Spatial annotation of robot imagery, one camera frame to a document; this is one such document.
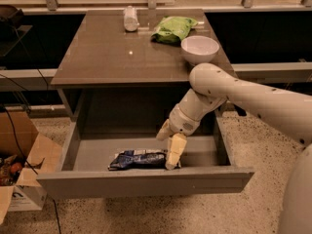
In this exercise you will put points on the grey cabinet with counter top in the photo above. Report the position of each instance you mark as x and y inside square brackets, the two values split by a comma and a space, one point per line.
[103, 53]

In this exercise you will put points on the white ceramic bowl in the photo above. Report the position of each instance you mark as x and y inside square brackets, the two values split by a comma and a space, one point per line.
[199, 49]

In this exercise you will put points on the open grey top drawer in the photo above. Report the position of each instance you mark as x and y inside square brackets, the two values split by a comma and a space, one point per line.
[109, 121]

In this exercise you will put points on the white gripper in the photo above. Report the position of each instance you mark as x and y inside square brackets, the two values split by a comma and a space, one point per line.
[180, 122]

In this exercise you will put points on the clear plastic bottle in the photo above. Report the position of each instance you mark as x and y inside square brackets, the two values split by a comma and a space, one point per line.
[130, 19]

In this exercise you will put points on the blue chip bag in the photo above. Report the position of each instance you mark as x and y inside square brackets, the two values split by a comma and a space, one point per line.
[139, 159]

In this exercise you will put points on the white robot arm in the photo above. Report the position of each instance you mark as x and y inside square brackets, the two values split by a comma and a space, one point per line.
[286, 111]

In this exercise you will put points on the black device on shelf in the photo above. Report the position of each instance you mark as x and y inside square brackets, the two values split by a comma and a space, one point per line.
[12, 28]

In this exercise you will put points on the green chip bag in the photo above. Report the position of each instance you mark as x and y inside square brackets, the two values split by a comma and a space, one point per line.
[172, 30]

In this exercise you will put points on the brown cardboard box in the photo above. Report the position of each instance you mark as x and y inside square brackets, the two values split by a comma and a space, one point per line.
[25, 154]

